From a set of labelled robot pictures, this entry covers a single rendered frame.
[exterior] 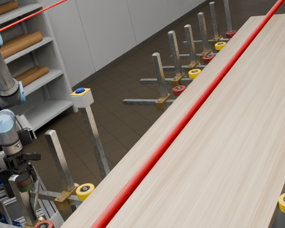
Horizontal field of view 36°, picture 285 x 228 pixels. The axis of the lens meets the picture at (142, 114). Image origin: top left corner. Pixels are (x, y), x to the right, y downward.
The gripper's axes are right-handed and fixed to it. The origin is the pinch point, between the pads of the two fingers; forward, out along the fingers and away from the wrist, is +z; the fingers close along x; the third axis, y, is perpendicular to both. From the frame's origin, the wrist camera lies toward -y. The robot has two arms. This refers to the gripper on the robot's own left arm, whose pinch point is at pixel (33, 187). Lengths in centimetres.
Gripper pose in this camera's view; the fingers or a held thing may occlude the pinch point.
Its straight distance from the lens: 198.9
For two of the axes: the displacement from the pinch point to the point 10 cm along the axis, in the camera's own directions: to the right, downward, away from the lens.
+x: 8.6, 0.3, -5.1
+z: 2.2, 8.8, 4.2
